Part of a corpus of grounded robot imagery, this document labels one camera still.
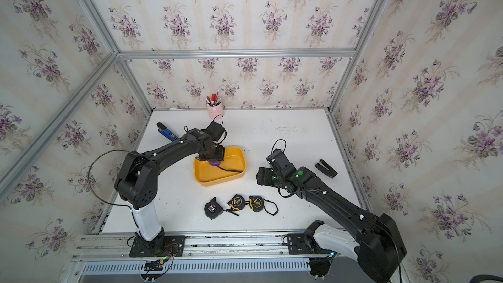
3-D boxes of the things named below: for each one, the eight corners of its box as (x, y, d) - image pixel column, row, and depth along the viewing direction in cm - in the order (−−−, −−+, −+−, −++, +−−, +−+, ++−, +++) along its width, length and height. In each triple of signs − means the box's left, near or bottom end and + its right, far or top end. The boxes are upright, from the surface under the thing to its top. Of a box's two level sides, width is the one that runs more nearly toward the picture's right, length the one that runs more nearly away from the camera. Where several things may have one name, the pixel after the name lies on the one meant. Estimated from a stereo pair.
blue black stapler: (158, 131, 113) (154, 125, 109) (163, 128, 115) (159, 121, 110) (174, 144, 107) (170, 138, 103) (179, 140, 109) (176, 134, 104)
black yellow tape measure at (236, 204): (225, 211, 83) (225, 208, 80) (233, 195, 88) (232, 192, 85) (239, 217, 82) (239, 214, 79) (246, 200, 86) (246, 197, 83)
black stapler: (330, 180, 92) (332, 178, 90) (313, 166, 97) (314, 164, 95) (336, 174, 94) (338, 172, 93) (319, 160, 99) (321, 158, 98)
